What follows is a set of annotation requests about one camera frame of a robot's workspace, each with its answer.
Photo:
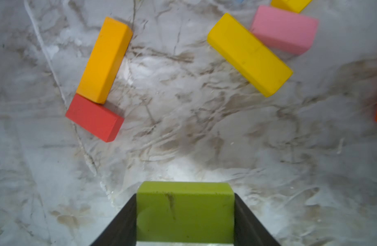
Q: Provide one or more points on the lime green block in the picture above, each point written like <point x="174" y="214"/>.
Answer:
<point x="185" y="212"/>

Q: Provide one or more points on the orange-yellow long block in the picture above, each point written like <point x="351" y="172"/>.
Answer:
<point x="105" y="60"/>

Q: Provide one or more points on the red block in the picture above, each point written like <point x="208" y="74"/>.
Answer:
<point x="95" y="118"/>

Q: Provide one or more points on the yellow upright long block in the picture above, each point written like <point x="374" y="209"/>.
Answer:
<point x="296" y="6"/>

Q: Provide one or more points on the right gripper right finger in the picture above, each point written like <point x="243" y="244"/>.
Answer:
<point x="248" y="230"/>

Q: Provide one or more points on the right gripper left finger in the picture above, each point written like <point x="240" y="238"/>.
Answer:
<point x="122" y="230"/>

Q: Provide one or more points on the yellow block lower middle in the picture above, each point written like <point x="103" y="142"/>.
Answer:
<point x="259" y="65"/>

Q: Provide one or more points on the pink block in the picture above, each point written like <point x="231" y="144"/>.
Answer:
<point x="284" y="30"/>

